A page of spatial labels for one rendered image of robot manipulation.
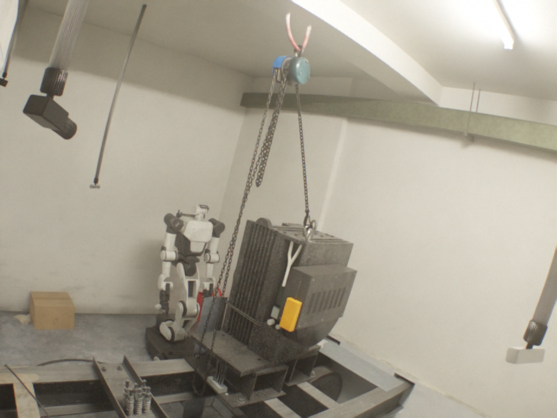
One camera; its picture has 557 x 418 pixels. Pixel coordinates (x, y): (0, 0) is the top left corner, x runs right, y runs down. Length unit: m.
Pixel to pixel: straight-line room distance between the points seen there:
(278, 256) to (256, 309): 0.35
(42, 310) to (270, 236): 2.41
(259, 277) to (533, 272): 1.75
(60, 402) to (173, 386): 0.74
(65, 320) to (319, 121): 3.06
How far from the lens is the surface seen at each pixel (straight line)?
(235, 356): 2.17
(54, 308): 3.76
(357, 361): 3.06
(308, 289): 1.87
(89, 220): 3.89
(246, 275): 2.23
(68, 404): 2.31
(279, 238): 2.06
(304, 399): 2.50
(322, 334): 2.22
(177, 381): 2.47
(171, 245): 3.14
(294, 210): 3.59
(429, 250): 2.84
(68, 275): 4.04
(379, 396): 2.68
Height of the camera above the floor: 1.94
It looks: 7 degrees down
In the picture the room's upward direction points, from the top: 14 degrees clockwise
